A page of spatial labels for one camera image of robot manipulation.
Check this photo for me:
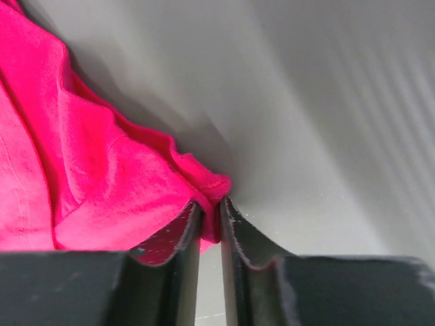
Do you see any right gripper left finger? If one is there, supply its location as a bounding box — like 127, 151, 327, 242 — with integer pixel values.
127, 202, 203, 325

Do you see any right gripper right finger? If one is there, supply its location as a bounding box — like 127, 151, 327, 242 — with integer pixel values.
219, 197, 294, 325

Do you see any red polo shirt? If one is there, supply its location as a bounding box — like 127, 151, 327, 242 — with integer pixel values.
1, 1, 231, 251

